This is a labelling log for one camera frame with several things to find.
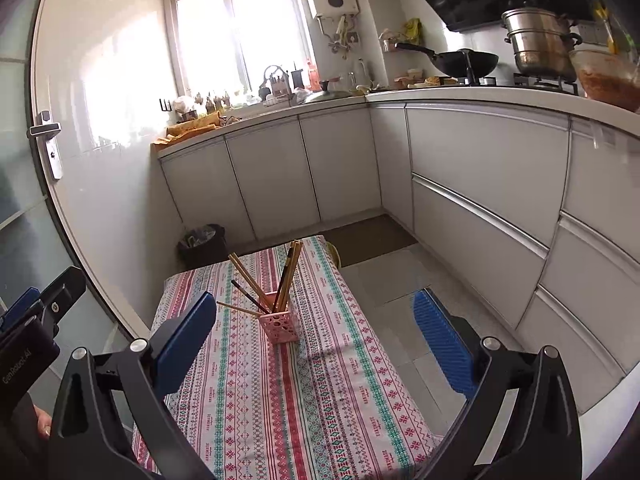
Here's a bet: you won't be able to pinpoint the black trash bin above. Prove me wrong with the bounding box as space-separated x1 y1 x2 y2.
178 224 227 268

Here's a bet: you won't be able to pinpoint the pile of bamboo chopsticks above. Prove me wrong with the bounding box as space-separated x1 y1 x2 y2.
216 240 304 318

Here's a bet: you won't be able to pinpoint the patterned tablecloth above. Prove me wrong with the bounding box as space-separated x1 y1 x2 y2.
131 235 443 480

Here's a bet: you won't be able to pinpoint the glass bowl with red food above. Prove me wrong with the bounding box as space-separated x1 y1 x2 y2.
569 47 640 111

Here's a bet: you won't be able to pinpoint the water heater pipes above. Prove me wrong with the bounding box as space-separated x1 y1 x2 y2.
315 12 361 58

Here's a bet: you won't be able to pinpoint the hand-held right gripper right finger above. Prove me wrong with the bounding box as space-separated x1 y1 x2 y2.
412 290 583 480

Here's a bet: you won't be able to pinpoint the knife rack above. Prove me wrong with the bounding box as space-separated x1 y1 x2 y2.
262 65 292 98

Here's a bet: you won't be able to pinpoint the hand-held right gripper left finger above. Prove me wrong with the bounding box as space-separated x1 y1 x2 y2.
50 290 218 480

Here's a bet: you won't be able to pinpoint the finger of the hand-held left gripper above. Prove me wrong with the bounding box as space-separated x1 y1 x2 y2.
0 287 42 333
40 266 87 326

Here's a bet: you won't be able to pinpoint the yellow cloth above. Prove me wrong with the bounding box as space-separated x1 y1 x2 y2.
152 112 223 148

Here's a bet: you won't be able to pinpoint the gas stove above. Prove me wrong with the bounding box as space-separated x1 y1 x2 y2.
452 72 581 96

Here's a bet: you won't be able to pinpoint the pot lid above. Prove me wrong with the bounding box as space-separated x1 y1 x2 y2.
300 80 351 103

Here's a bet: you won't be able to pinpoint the black chopstick with gold band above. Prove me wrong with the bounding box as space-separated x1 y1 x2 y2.
273 247 295 308
231 281 269 312

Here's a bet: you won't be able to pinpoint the white kitchen cabinets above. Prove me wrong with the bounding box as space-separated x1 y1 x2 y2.
151 87 640 416

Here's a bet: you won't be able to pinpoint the black wok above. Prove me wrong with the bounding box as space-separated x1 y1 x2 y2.
395 42 501 78

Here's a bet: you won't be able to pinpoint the metal door handle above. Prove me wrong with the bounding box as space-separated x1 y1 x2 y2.
28 111 64 181

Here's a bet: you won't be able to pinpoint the steel steamer pot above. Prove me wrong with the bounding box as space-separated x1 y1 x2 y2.
501 7 583 77

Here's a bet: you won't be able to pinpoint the pink perforated utensil holder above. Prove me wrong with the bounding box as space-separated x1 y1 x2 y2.
257 290 301 346

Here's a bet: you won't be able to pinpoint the kitchen window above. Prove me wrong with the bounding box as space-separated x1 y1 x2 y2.
167 0 313 103

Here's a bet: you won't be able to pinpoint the frosted glass door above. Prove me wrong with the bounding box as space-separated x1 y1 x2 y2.
0 0 151 341

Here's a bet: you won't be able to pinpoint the row of small jars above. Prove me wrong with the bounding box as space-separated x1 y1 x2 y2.
172 89 251 111

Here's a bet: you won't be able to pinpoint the dark floor mat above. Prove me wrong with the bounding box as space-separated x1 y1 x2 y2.
322 213 418 267

